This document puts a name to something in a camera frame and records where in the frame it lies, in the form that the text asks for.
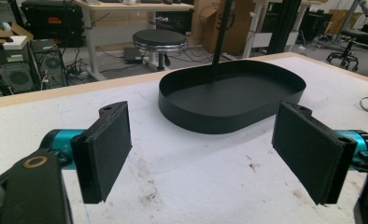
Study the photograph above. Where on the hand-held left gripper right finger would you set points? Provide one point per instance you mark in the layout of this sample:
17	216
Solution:
309	149

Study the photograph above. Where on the black computer tower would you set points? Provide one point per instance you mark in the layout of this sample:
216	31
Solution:
49	62
12	73

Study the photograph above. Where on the round black stool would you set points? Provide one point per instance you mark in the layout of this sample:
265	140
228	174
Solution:
159	42

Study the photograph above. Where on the black hard case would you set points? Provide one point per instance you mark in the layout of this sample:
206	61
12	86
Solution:
53	21

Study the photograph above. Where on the white small box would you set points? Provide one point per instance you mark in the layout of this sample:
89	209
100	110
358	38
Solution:
15	42

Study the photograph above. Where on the black office chair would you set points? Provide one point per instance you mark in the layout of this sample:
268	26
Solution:
348	40

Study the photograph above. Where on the white-legged wooden desk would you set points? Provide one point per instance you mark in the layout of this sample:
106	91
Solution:
126	18

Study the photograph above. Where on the black oval tray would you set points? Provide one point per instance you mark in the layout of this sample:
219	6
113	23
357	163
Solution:
232	99

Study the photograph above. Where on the open cardboard box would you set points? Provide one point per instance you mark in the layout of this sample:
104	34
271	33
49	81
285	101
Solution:
4	34

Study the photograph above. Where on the black pole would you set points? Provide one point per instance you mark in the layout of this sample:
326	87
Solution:
222	31

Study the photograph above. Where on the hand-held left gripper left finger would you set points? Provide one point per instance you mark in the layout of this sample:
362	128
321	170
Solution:
106	149

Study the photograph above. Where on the brown cardboard box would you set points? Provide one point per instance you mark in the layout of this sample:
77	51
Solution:
222	25

